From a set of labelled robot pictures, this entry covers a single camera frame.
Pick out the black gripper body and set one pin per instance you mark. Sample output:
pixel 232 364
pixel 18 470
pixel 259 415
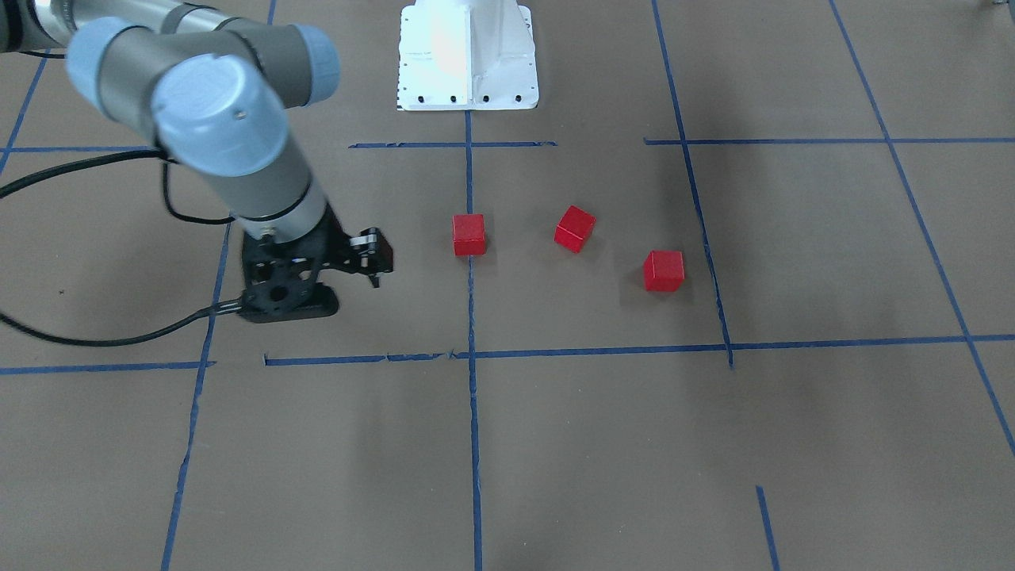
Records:
pixel 337 240

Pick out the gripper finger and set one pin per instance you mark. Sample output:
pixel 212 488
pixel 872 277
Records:
pixel 373 255

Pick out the red block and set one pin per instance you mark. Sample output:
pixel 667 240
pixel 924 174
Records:
pixel 469 235
pixel 663 271
pixel 574 229

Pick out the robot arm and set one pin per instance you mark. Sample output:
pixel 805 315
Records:
pixel 212 91

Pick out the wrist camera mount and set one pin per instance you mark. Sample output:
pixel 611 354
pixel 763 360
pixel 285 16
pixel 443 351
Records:
pixel 285 289

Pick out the white camera pedestal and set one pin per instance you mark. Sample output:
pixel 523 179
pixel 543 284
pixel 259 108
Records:
pixel 466 56

